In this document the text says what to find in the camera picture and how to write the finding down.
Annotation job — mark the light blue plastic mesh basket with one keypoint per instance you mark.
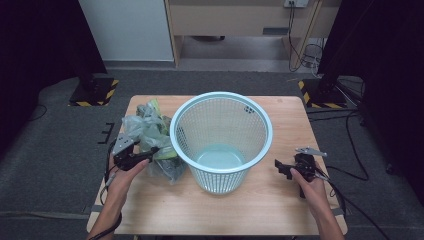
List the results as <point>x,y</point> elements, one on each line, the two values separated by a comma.
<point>226,126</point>

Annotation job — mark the white panel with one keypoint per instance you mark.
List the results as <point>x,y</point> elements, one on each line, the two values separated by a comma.
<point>126,30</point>

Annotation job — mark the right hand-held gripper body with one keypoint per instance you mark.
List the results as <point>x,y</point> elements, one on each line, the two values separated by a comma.
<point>305,163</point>

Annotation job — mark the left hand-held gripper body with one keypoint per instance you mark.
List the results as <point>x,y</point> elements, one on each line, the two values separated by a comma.
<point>124,151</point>

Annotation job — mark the clear plastic bag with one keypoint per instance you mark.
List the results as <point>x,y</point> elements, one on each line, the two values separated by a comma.
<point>146,130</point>

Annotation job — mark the white power strip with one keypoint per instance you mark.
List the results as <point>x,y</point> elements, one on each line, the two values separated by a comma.
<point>296,2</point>

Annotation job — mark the person's right hand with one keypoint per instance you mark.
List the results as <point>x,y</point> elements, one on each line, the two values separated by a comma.
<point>310,188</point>

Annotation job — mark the person's left hand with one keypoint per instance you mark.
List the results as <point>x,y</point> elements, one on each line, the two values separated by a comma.
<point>125,181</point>

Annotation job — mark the black stand base hazard tape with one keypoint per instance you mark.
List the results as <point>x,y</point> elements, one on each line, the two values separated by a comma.
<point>95,93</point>
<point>321,95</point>

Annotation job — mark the dark curtain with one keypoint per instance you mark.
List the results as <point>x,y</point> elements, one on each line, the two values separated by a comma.
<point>383,66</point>
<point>36,43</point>

